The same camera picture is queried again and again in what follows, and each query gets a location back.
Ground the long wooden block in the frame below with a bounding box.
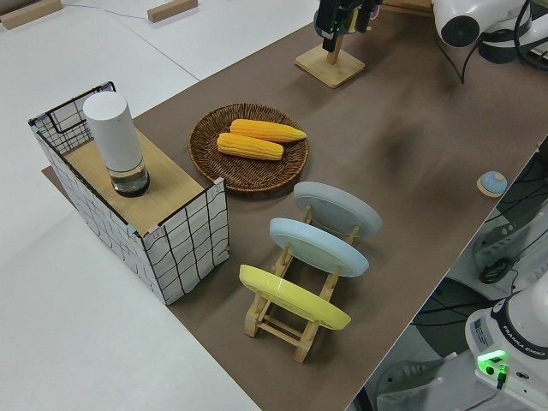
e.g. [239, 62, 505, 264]
[0, 0, 63, 30]

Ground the dark teal mug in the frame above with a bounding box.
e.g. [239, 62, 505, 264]
[313, 0, 357, 38]

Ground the brown wicker basket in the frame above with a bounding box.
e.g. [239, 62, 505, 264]
[188, 102, 310, 194]

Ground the wooden plate rack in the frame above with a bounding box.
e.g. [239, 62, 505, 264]
[244, 204, 363, 364]

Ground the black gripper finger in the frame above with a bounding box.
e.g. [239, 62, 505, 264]
[319, 0, 343, 53]
[357, 0, 372, 33]

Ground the light blue plate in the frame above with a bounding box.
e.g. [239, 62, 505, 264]
[269, 217, 370, 279]

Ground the brown table mat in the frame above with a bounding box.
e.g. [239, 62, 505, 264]
[41, 8, 548, 411]

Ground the wooden mug tree stand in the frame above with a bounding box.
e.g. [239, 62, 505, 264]
[294, 32, 366, 90]

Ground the yellow corn cob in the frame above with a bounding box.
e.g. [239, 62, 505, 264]
[217, 132, 285, 162]
[229, 119, 308, 144]

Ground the thin blue cable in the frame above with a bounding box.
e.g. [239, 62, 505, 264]
[59, 0, 151, 21]

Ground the grey plate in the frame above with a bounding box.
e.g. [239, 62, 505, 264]
[293, 181, 383, 239]

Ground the black cable by toaster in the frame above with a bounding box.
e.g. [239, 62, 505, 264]
[512, 0, 548, 72]

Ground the yellow plate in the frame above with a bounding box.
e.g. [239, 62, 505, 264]
[238, 264, 352, 331]

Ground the cream toaster oven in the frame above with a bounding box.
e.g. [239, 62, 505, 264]
[529, 0, 548, 59]

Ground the white cylinder bottle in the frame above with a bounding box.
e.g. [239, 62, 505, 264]
[82, 94, 152, 199]

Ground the black cable clump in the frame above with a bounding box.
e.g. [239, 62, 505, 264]
[479, 259, 513, 286]

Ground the short wooden block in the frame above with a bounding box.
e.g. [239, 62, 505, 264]
[146, 0, 199, 23]

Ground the wooden drawer cabinet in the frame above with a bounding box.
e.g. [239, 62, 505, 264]
[380, 0, 434, 13]

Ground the black wire grid storage box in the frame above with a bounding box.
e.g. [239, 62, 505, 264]
[27, 80, 231, 306]

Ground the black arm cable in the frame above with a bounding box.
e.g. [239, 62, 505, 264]
[435, 38, 479, 86]

